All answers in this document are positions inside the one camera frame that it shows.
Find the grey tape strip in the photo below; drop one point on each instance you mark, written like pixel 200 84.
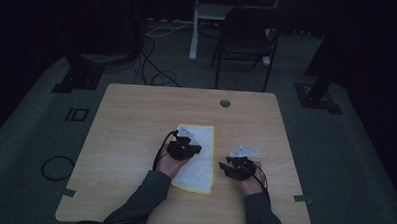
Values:
pixel 69 192
pixel 302 198

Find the black stand with square base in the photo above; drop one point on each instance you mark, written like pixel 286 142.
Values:
pixel 317 96
pixel 79 78

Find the person's left hand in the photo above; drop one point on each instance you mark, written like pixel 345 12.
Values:
pixel 169 166

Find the black folding chair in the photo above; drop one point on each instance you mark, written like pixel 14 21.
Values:
pixel 245 37

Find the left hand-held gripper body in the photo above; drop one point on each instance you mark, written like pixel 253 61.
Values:
pixel 180 149

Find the white towel with yellow edge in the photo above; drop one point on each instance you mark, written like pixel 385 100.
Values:
pixel 201 168

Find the round grey stand base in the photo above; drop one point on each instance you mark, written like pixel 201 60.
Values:
pixel 105 58

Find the person's right hand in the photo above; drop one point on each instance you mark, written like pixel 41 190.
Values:
pixel 250 187

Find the grey table grommet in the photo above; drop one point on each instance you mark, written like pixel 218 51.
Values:
pixel 225 103

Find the white desk frame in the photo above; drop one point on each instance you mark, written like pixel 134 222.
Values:
pixel 194 32

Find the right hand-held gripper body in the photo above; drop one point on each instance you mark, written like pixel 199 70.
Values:
pixel 241 167

